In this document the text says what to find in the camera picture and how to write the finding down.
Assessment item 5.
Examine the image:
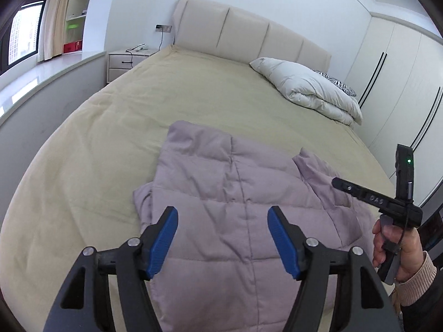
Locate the white nightstand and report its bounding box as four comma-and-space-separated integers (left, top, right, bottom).
105, 46, 158, 84

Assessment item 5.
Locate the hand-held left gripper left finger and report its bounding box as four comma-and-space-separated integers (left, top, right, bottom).
43, 206, 179, 332

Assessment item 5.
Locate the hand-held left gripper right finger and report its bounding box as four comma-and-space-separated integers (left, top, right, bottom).
267, 206, 398, 332

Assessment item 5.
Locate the zebra print pillow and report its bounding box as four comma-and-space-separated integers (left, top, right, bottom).
313, 70, 358, 98

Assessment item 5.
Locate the window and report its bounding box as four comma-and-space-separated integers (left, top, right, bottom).
0, 0, 59, 75

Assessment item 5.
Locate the white wall shelf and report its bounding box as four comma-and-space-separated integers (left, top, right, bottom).
62, 0, 99, 55

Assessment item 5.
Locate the white window ledge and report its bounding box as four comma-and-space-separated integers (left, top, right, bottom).
0, 51, 107, 125

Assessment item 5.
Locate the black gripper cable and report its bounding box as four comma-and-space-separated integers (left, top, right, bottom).
381, 180, 414, 255

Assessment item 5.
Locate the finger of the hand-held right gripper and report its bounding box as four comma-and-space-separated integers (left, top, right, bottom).
331, 177, 381, 212

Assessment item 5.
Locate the mauve puffer coat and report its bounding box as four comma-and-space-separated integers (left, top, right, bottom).
132, 120, 381, 332

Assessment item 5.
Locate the person's right hand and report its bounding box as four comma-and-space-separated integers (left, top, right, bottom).
372, 223, 428, 284

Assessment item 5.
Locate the cream padded headboard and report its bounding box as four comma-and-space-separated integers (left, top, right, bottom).
172, 0, 332, 73

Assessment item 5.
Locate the white folded duvet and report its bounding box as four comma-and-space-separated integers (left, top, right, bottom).
249, 57, 363, 126

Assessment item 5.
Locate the white wardrobe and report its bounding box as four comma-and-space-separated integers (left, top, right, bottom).
344, 10, 443, 215

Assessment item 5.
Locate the beige curtain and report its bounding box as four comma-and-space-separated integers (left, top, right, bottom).
36, 0, 80, 62

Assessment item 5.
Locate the person's right forearm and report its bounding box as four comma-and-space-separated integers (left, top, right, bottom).
393, 252, 443, 332

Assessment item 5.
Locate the bed with beige cover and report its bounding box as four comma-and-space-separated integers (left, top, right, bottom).
0, 44, 397, 332

